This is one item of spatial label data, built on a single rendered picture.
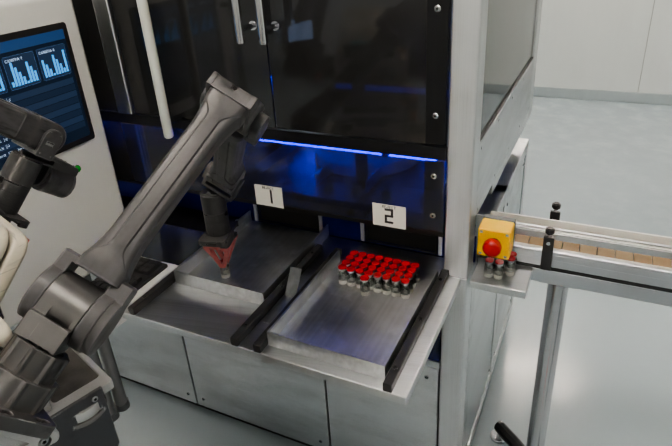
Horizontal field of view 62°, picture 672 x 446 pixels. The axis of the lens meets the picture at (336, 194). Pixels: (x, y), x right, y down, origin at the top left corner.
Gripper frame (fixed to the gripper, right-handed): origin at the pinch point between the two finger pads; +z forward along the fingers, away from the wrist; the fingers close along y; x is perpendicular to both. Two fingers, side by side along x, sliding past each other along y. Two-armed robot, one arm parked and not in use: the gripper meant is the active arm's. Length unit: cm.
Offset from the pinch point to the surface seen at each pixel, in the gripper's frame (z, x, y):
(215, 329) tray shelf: 4.2, -4.9, -19.5
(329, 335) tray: 3.8, -30.2, -18.7
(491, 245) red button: -9, -63, 0
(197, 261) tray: 3.2, 9.5, 4.2
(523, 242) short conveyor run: -1, -72, 15
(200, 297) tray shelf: 4.3, 3.2, -8.8
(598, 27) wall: 29, -185, 447
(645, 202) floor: 94, -175, 227
